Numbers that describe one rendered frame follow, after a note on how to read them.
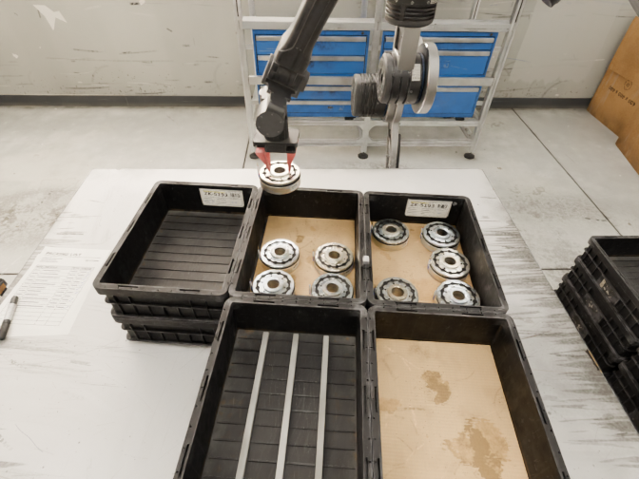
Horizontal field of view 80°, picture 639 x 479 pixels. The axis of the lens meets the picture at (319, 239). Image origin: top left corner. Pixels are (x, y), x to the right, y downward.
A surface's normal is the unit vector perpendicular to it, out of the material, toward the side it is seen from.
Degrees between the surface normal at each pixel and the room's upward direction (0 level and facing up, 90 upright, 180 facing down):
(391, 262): 0
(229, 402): 0
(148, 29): 90
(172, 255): 0
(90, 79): 90
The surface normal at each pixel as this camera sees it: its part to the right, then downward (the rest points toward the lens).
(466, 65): 0.03, 0.69
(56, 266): 0.02, -0.72
